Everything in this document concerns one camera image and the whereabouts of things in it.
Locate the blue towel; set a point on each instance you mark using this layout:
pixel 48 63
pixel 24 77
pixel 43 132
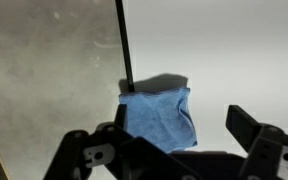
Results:
pixel 162 118

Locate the black framed whiteboard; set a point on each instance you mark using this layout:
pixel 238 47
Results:
pixel 228 52

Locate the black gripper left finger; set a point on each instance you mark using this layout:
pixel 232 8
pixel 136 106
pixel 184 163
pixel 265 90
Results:
pixel 121 116

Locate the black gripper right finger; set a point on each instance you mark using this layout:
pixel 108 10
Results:
pixel 242 126

